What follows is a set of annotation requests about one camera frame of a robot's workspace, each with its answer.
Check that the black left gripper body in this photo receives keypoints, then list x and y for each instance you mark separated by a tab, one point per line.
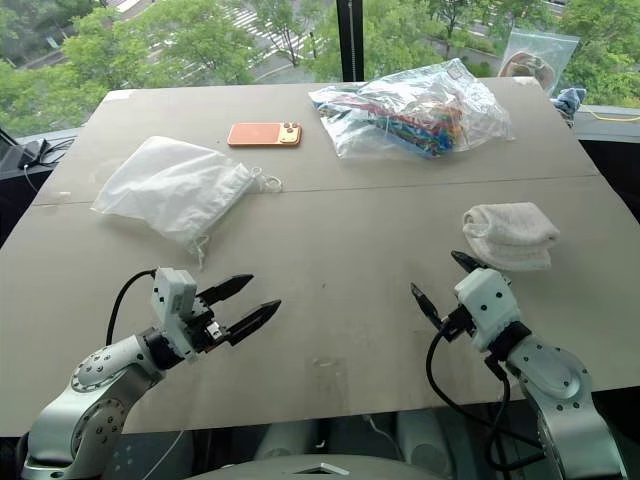
205	325

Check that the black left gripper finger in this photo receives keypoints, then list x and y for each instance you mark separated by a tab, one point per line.
252	320
225	288

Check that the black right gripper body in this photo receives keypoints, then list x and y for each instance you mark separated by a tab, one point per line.
457	322

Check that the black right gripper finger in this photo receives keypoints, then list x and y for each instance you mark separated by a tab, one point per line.
466	260
425	305

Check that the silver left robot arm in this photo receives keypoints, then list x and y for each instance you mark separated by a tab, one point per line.
95	395

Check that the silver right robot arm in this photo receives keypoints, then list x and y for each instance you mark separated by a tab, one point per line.
560	395

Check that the white folded towel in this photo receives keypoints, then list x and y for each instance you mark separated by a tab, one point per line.
510	235

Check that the clear bag of colourful items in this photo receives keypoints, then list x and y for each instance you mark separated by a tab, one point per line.
415	115

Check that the clear zip bag with contents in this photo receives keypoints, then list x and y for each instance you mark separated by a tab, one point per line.
537	57

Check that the orange smartphone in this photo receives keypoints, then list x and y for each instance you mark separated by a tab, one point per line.
264	135

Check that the blue crumpled cloth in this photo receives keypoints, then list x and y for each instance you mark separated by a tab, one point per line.
570	100

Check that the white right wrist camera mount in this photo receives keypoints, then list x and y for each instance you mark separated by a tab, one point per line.
487	307

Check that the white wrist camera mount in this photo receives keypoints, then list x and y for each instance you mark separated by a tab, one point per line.
172	305
487	307

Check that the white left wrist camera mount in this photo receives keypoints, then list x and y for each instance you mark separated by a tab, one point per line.
172	305

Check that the black window frame post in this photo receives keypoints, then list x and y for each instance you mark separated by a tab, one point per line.
351	40

